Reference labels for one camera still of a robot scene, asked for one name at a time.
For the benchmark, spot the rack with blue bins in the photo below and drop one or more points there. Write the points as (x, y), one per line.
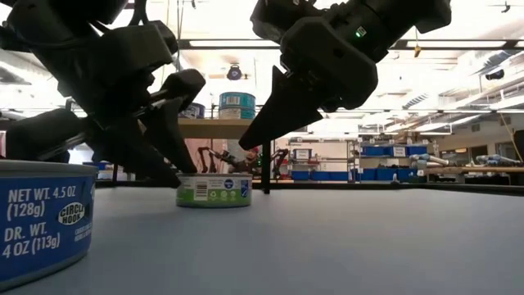
(393, 151)

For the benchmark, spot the overhead LED light bar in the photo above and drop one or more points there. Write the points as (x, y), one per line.
(450, 44)

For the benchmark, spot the black background robot arm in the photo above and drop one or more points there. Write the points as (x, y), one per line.
(206, 157)

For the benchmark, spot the round black ceiling camera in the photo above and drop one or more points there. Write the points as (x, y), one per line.
(234, 73)

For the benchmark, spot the dark blue label tuna can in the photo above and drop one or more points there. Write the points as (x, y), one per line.
(194, 111)
(41, 225)

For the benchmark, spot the green label tuna can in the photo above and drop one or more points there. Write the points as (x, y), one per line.
(217, 192)

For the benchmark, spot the wooden workbench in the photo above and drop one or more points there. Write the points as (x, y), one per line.
(471, 169)

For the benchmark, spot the black ceiling fixture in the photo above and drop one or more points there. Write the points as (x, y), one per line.
(494, 74)

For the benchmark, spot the blue table mat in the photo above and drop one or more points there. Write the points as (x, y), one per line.
(286, 246)

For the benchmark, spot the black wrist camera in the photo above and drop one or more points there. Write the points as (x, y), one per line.
(282, 18)
(184, 84)

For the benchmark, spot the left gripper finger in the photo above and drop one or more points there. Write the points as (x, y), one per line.
(131, 151)
(172, 135)

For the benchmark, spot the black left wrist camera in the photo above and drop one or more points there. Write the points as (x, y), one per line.
(184, 84)

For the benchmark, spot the wooden shelf with black frame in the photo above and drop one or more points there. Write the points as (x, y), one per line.
(213, 128)

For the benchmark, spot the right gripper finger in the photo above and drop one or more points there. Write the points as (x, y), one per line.
(282, 114)

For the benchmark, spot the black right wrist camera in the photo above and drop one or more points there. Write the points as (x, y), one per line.
(282, 18)

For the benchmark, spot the person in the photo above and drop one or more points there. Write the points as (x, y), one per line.
(249, 162)

